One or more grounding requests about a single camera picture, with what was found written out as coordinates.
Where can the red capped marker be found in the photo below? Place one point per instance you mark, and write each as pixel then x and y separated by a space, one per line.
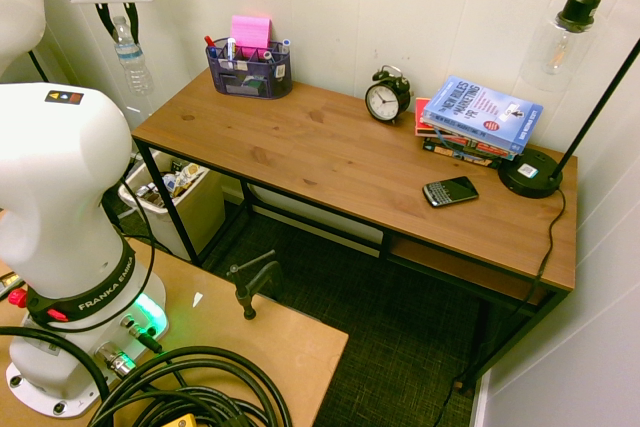
pixel 210 42

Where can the black twin-bell alarm clock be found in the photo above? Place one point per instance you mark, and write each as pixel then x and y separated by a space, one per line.
pixel 385 101

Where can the clear plastic water bottle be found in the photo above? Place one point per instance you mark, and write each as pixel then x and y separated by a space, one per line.
pixel 134 64

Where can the wooden desk black metal frame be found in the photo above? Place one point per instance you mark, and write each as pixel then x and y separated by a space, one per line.
pixel 325 157

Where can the red book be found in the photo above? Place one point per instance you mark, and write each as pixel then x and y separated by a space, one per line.
pixel 419 119

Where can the black and yellow book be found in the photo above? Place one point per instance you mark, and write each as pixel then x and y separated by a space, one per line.
pixel 465 153

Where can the red stop button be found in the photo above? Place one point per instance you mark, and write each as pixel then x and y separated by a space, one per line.
pixel 17 297

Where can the yellow box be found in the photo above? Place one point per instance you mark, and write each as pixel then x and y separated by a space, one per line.
pixel 179 421

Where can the blue capped marker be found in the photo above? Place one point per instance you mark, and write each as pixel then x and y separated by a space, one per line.
pixel 286 44

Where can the black metal clamp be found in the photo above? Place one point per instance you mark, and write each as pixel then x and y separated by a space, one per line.
pixel 252 287

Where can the purple mesh desk organizer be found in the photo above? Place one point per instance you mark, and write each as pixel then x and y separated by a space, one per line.
pixel 250 79

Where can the black lamp with glass shade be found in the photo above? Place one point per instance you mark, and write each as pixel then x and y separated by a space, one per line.
pixel 532 177

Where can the beige plastic trash bin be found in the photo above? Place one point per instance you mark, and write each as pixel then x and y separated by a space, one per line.
pixel 200 217

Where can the plywood robot mounting table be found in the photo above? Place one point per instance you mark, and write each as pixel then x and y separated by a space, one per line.
pixel 260 347

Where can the crumpled yellow white wrapper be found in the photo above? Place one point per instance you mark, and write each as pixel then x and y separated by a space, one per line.
pixel 190 178

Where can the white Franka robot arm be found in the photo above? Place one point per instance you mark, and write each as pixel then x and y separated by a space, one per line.
pixel 55 187

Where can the pink sticky note pad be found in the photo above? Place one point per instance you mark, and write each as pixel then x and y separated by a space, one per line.
pixel 251 33

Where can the black keypad phone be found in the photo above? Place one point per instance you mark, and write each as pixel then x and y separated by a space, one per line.
pixel 450 192

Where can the blue marketing paperback book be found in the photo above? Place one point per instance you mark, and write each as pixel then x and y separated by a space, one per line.
pixel 480 112

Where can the short grey capped marker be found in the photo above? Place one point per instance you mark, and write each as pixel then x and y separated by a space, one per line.
pixel 267 56

